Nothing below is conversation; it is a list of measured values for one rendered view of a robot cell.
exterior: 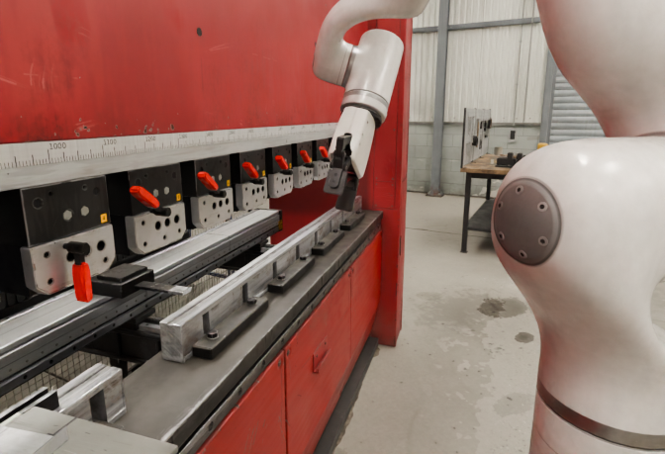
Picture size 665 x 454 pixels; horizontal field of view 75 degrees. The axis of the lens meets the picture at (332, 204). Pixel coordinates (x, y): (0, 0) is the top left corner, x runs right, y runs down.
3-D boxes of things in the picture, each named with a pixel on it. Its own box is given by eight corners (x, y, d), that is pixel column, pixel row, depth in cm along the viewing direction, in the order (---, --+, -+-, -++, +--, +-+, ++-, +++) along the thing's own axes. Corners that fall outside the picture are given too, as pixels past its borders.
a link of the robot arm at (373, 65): (342, 82, 74) (393, 98, 75) (361, 19, 77) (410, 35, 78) (335, 104, 82) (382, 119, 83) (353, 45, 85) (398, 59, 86)
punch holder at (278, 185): (274, 199, 138) (273, 146, 134) (250, 197, 140) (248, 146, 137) (293, 191, 152) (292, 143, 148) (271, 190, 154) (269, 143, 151)
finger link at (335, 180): (333, 155, 72) (323, 192, 70) (330, 147, 69) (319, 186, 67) (352, 158, 71) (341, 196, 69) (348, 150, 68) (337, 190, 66)
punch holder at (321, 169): (317, 181, 175) (317, 139, 172) (298, 180, 177) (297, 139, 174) (329, 175, 189) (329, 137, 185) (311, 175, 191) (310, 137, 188)
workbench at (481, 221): (532, 263, 423) (548, 107, 393) (454, 252, 457) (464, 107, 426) (539, 223, 580) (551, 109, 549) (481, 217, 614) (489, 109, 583)
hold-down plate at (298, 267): (282, 294, 139) (282, 285, 138) (267, 292, 140) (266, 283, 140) (315, 263, 166) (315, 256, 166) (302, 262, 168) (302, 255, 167)
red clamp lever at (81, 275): (87, 305, 67) (79, 244, 65) (67, 301, 68) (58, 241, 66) (97, 300, 68) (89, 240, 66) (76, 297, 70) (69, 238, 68)
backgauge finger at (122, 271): (172, 307, 104) (170, 288, 103) (88, 294, 112) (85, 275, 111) (201, 288, 115) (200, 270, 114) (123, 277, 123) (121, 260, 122)
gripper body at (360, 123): (347, 123, 84) (332, 176, 81) (337, 95, 74) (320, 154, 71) (385, 129, 82) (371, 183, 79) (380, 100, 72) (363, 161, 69)
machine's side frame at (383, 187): (395, 347, 272) (409, -55, 225) (272, 326, 298) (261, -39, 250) (402, 328, 295) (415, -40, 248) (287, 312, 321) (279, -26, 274)
